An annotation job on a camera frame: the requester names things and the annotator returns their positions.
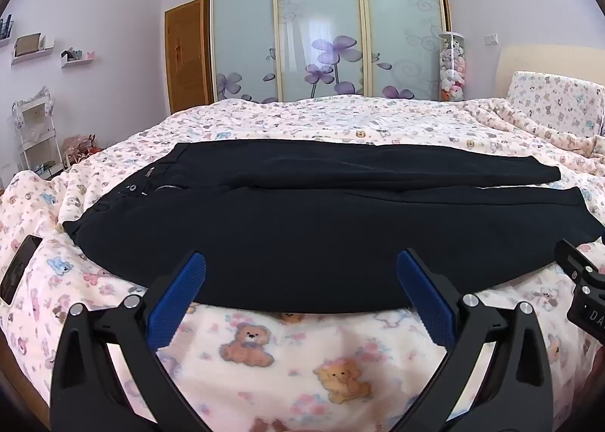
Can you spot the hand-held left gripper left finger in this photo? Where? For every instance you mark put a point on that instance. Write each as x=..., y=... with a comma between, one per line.
x=177, y=299

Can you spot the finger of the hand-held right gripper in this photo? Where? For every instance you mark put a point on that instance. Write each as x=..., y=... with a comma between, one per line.
x=574, y=261

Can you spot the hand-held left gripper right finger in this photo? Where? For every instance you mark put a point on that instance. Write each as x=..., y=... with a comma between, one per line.
x=425, y=299

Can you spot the black pants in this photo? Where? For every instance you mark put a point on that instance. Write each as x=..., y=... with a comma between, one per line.
x=307, y=233

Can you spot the bear print blanket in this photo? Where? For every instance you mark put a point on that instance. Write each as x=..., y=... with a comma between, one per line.
x=283, y=366

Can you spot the black flat device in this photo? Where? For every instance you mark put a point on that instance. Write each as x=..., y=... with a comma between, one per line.
x=19, y=269

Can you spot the bear print pillow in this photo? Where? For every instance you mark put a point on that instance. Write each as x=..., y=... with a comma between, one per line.
x=553, y=101

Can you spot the pink clutter pile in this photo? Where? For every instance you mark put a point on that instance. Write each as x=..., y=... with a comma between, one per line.
x=80, y=150

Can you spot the beige headboard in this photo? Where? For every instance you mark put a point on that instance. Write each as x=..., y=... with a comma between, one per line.
x=534, y=61

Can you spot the clear cylinder of plush toys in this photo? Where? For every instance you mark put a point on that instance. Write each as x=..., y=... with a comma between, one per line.
x=452, y=68

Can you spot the wooden door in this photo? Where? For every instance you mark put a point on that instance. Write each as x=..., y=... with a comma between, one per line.
x=184, y=58

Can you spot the floral glass sliding wardrobe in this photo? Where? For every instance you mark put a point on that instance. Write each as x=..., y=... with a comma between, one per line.
x=321, y=25

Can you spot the wall light switch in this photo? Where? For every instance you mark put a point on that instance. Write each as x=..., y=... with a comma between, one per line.
x=492, y=39

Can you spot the white wall shelf small items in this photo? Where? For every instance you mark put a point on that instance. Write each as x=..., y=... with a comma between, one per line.
x=75, y=58

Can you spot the white wall shelf with box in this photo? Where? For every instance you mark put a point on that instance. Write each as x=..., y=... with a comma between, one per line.
x=30, y=48

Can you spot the white wall shelf dark items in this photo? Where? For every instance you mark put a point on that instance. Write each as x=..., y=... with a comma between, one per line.
x=5, y=32

